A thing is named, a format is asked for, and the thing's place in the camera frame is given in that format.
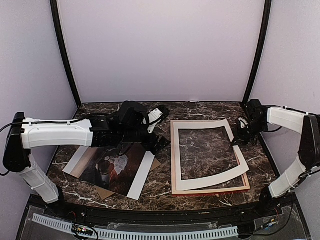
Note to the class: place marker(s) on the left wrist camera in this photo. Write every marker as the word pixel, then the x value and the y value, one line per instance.
pixel 156 116

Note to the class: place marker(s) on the wooden picture frame red edge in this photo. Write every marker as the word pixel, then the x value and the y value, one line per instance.
pixel 205 153

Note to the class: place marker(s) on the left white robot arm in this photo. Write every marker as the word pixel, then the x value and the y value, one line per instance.
pixel 121 148

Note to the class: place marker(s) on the printed photo of painting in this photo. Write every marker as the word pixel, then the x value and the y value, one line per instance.
pixel 124 173

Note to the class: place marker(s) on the black front table rail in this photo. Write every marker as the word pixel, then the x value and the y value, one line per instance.
pixel 97 216

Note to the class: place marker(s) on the brown backing board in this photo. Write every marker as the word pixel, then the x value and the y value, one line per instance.
pixel 104 194

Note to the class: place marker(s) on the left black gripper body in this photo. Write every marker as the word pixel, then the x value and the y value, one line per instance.
pixel 131 136

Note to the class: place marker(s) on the left black corner post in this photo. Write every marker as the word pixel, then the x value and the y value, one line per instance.
pixel 63 52

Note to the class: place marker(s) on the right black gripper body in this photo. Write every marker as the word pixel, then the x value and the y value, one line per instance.
pixel 248 133

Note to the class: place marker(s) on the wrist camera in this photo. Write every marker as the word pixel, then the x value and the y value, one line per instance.
pixel 242 122
pixel 156 116

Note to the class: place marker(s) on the grey slotted cable duct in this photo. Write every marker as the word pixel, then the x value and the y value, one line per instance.
pixel 99 233

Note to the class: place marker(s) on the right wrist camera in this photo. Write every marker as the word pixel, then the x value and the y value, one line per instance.
pixel 242 122

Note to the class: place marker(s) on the black corner post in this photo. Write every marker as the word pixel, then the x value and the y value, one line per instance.
pixel 259 50
pixel 63 52

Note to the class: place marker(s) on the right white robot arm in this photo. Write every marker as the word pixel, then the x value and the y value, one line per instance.
pixel 292 135

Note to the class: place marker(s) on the right black corner post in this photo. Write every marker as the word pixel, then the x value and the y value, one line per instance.
pixel 259 50

